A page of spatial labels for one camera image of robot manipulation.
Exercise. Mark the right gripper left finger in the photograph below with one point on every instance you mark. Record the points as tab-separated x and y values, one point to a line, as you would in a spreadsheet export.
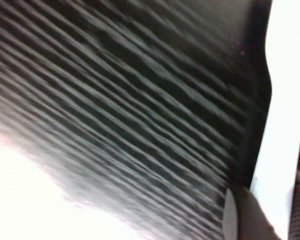
245	217

